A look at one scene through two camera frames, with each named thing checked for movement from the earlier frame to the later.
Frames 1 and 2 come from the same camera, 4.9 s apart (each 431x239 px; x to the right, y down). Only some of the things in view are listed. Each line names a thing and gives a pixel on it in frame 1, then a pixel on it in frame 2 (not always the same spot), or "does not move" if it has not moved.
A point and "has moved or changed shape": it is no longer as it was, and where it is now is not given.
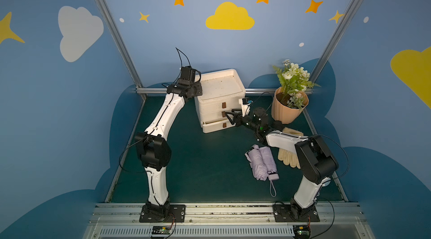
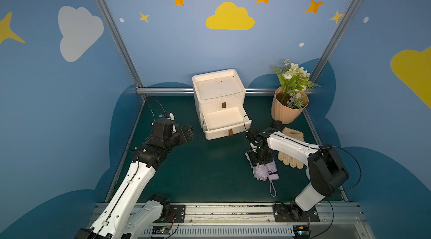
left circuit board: (161, 230) does not move
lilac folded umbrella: (255, 157) does not move
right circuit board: (301, 231) does not move
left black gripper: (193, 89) to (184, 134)
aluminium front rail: (227, 220) does not move
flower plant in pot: (291, 97) does not move
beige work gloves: (288, 157) does not move
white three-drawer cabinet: (221, 91) has moved or changed shape
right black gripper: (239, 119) to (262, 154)
